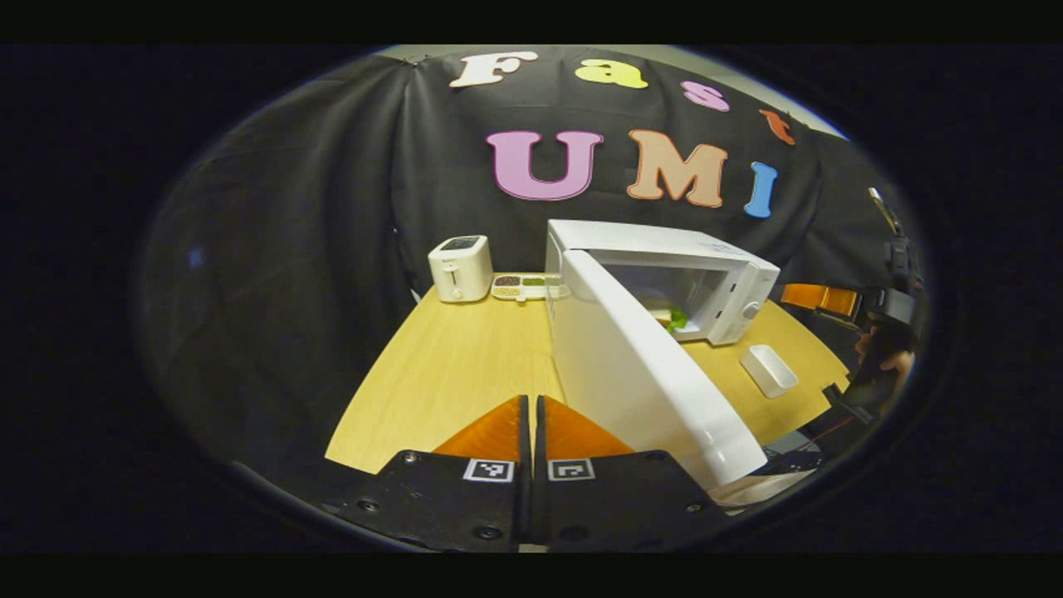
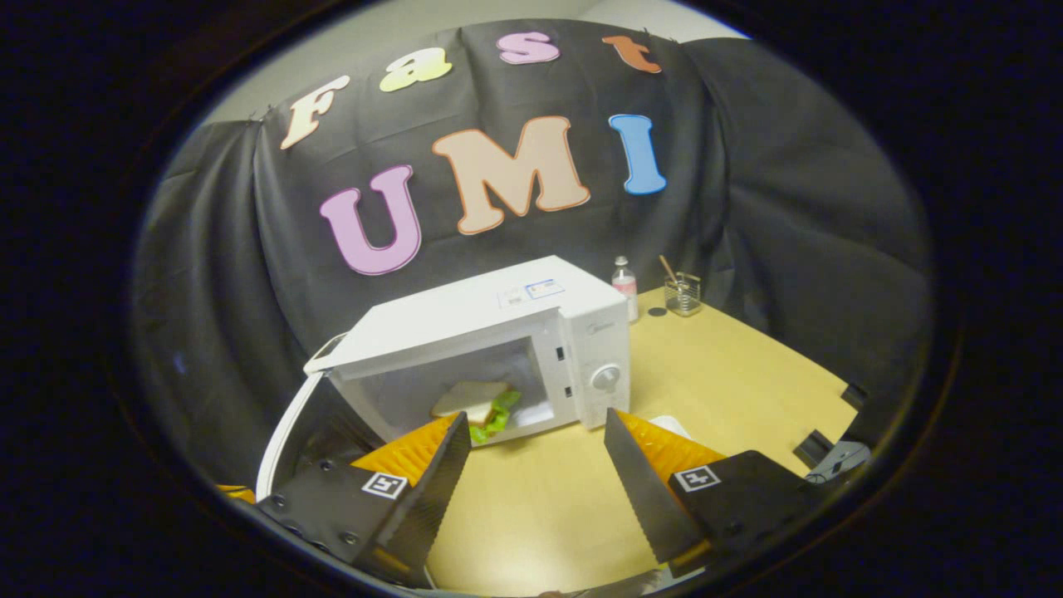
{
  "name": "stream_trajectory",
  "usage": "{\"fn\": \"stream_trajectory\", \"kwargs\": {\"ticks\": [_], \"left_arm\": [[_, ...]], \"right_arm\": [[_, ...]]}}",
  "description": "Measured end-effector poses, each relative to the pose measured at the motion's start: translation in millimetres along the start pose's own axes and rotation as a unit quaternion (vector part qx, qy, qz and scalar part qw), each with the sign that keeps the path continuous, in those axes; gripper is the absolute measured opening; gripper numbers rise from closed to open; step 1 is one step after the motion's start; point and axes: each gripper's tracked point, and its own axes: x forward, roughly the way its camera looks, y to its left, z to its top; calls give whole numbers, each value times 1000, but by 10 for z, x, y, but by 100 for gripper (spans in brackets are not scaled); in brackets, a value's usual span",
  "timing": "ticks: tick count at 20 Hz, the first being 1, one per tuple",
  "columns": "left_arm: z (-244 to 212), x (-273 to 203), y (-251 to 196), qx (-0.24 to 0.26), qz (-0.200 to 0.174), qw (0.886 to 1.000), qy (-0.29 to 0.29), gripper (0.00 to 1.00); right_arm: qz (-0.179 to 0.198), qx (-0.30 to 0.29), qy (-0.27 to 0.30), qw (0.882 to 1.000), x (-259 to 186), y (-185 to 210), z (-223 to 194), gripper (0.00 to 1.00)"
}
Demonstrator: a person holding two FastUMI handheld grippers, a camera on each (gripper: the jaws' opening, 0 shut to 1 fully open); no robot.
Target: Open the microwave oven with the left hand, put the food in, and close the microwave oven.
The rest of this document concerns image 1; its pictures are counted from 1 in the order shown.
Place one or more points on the white divided snack dish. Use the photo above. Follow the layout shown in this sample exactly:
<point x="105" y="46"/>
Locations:
<point x="519" y="286"/>

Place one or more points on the white toaster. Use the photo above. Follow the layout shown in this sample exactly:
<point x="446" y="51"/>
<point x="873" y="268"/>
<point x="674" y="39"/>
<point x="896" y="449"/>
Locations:
<point x="461" y="270"/>

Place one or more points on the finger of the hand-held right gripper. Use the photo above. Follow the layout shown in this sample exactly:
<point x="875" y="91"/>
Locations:
<point x="818" y="297"/>

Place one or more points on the green lettuce sandwich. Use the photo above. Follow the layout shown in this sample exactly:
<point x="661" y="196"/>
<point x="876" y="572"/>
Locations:
<point x="674" y="320"/>

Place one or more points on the white microwave oven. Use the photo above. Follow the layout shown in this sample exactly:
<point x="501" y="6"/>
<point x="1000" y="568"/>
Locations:
<point x="614" y="365"/>

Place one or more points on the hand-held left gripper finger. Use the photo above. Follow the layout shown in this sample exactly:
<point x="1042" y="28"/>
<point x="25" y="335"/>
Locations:
<point x="525" y="498"/>
<point x="540" y="498"/>

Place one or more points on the white rectangular tray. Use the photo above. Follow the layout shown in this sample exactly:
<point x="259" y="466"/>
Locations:
<point x="768" y="371"/>

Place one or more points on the small black flat piece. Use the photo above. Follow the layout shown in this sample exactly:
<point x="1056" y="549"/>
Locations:
<point x="847" y="404"/>

